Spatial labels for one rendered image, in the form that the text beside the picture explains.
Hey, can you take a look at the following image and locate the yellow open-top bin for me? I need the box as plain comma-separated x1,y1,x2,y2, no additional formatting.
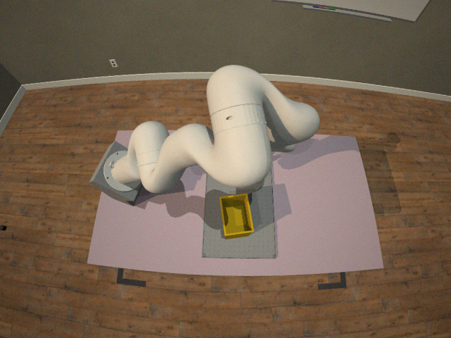
219,194,254,239

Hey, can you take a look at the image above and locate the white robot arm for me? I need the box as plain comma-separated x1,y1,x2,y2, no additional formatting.
104,65,320,193

